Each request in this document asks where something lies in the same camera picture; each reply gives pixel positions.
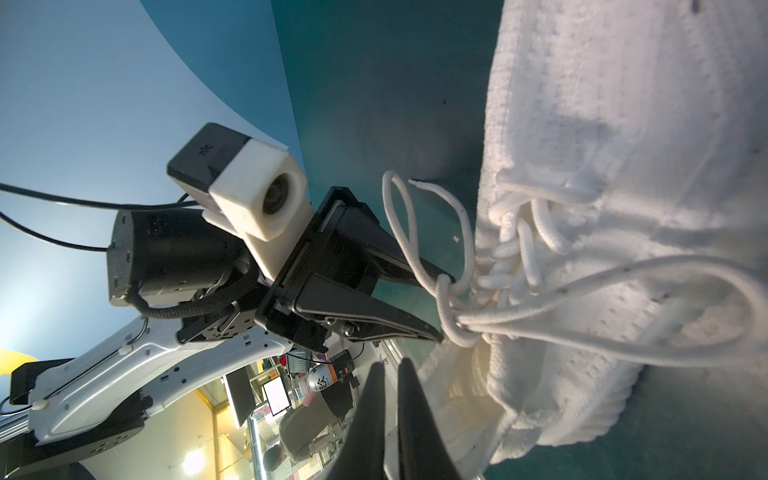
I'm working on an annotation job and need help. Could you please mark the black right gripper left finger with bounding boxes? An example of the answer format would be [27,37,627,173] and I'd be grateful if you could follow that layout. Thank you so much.
[326,362,386,480]

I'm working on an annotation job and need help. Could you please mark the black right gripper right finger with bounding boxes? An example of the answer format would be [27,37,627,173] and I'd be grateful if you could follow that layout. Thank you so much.
[397,358,460,480]

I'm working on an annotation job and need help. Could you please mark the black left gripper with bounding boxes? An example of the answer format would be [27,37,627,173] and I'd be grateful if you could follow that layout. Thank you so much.
[257,186,443,353]

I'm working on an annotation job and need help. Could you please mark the white knit sneaker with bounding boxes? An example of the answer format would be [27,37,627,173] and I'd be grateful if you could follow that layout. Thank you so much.
[419,1,767,478]

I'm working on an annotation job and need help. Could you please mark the white shoelace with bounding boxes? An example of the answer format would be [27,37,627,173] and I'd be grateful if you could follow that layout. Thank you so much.
[382,171,767,367]

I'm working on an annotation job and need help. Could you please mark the orange white spray can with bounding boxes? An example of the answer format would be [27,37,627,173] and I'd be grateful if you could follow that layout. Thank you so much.
[307,364,339,392]

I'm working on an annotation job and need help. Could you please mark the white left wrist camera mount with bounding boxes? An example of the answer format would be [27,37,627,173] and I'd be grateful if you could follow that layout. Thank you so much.
[167,123,315,284]

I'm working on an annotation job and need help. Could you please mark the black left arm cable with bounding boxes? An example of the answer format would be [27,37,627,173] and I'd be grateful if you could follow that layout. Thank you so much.
[0,182,199,253]

